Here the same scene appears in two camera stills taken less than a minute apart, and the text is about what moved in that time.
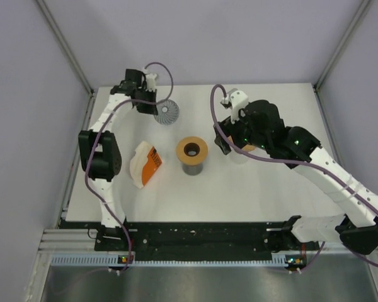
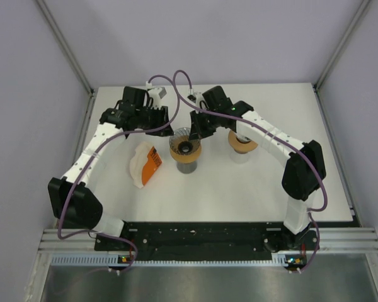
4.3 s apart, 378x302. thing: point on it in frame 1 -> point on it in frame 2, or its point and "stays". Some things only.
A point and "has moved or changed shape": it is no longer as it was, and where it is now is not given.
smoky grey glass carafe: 193,170 has moved or changed shape
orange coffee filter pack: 145,163 stays
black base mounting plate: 276,238 stays
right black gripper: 230,128 -> 198,131
